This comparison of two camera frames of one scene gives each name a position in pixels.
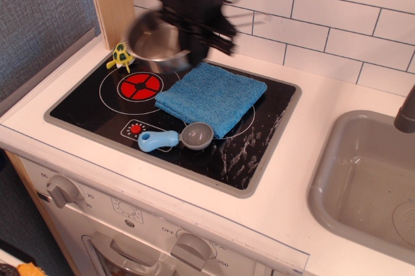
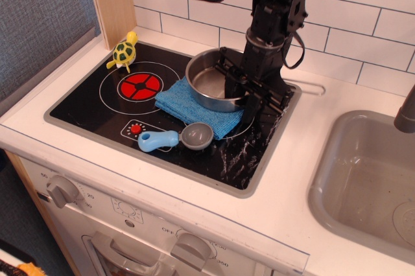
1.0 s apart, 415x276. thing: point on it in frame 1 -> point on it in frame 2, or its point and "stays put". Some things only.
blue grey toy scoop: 194,136 stays put
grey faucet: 404,120 stays put
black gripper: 199,15 -> 259,67
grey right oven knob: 192,249 stays put
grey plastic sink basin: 362,187 stays put
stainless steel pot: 152,35 -> 205,78
